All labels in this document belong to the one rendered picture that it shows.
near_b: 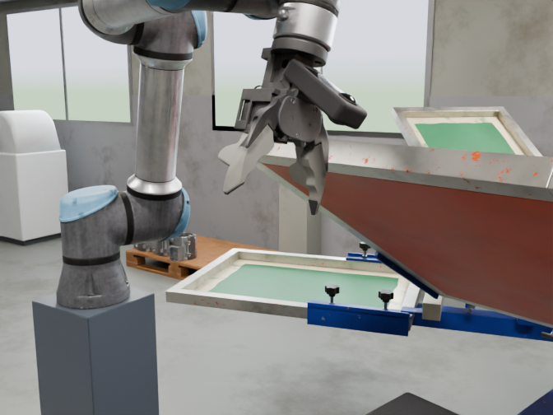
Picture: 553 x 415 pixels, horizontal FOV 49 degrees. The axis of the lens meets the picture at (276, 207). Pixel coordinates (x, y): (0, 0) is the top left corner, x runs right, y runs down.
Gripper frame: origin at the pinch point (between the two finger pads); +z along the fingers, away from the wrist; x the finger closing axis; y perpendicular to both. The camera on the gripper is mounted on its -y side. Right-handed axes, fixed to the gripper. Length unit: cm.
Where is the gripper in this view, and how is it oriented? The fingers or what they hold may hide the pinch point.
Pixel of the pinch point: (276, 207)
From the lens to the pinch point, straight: 73.0
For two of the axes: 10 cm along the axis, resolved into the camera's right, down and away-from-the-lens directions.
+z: -2.2, 9.8, -0.1
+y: -6.7, -1.4, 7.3
